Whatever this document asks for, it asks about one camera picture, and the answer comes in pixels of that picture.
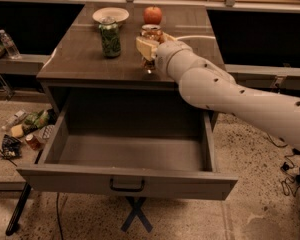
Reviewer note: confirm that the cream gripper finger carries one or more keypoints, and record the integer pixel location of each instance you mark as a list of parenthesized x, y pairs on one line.
[(147, 47), (168, 37)]

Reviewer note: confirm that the orange soda can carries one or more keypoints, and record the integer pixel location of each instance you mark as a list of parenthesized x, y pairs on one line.
[(152, 32)]

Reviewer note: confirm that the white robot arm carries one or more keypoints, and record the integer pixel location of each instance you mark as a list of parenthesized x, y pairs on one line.
[(204, 85)]

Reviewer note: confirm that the grey wooden cabinet counter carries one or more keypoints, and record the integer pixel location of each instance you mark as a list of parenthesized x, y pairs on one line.
[(77, 60)]

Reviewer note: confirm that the open grey top drawer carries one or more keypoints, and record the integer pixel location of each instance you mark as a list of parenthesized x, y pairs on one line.
[(130, 136)]

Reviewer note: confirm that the small red can on floor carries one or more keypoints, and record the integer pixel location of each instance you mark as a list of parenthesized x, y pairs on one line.
[(33, 142)]

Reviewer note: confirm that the red apple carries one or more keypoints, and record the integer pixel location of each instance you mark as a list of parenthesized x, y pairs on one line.
[(152, 15)]

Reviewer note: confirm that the green glass jar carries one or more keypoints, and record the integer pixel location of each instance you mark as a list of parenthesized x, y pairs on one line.
[(110, 38)]

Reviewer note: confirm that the white ceramic bowl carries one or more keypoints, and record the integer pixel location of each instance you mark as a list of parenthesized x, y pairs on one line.
[(119, 14)]

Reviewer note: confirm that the green snack bag on floor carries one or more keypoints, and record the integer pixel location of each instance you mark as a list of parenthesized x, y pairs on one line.
[(37, 119)]

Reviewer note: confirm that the clear plastic water bottle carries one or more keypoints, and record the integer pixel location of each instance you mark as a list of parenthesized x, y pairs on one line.
[(9, 45)]

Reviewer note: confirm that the yellow sponge on floor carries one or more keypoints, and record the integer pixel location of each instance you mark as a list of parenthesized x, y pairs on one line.
[(17, 131)]

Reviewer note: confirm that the black snack bag on floor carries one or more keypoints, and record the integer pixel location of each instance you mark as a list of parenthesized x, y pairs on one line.
[(10, 147)]

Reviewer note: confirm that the black pole left floor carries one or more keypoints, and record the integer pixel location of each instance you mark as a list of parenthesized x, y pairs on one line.
[(13, 224)]

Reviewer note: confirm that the black drawer handle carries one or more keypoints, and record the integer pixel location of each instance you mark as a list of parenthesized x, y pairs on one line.
[(130, 187)]

